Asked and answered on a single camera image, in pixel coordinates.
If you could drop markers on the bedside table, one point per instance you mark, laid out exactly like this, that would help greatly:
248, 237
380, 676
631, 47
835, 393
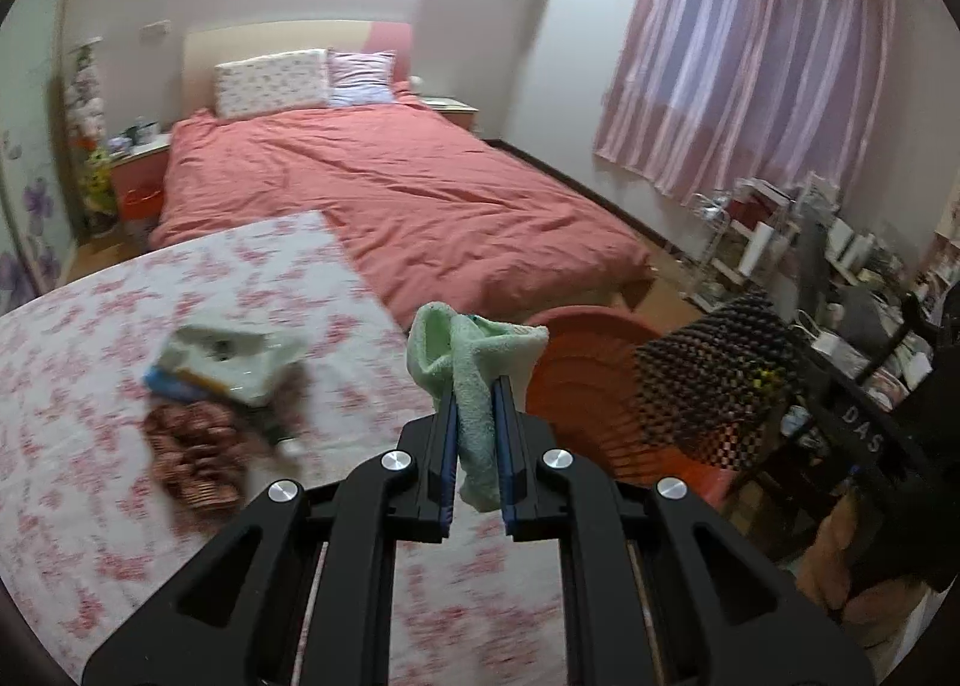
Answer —
461, 114
143, 169

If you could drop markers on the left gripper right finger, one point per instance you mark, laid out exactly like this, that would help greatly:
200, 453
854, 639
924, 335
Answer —
549, 494

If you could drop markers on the pink striped curtain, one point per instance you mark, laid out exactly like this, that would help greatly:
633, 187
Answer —
709, 92

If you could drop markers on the floral pink tablecloth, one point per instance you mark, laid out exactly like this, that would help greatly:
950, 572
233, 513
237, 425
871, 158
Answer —
106, 492

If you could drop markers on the floral sliding wardrobe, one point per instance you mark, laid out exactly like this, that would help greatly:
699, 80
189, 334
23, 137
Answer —
38, 237

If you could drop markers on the white paper bag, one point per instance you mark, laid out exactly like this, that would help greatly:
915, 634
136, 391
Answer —
246, 364

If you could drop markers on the right bedside table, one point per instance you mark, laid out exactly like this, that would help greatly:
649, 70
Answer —
461, 114

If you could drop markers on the plush toy flower stack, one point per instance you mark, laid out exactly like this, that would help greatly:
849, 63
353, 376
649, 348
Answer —
87, 139

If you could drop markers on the left bedside table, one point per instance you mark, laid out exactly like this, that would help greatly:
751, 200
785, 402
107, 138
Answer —
143, 169

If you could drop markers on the green tube white cap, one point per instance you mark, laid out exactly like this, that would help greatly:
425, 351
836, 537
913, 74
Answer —
276, 434

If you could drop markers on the small orange trash bin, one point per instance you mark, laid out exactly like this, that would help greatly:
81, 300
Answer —
141, 208

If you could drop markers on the blue tissue packet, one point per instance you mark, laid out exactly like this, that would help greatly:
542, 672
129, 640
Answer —
165, 385

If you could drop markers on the checkered black cloth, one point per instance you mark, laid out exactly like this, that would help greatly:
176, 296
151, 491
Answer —
712, 388

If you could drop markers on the white wire shelf rack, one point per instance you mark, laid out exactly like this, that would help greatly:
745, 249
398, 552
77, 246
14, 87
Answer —
750, 228

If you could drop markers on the wall socket plate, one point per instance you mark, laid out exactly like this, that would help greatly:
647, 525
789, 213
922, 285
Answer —
155, 31

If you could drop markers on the striped pink pillow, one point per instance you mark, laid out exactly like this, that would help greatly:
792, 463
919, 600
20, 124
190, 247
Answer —
357, 79

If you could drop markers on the orange plastic basket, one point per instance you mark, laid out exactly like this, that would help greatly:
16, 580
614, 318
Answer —
585, 386

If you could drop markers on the floral white pillow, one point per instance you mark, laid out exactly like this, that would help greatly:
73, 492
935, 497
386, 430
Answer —
268, 84

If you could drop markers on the salmon pink duvet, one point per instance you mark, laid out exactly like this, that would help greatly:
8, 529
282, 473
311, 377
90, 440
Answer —
425, 210

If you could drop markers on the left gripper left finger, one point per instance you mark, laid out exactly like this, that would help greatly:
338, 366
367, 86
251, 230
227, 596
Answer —
404, 495

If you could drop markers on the beige pink headboard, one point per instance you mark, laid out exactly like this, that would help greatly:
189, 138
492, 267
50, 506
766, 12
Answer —
201, 51

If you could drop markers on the brown woven cloth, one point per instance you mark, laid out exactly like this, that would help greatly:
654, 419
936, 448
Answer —
199, 456

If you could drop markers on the green towel cloth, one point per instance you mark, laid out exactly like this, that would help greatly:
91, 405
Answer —
467, 353

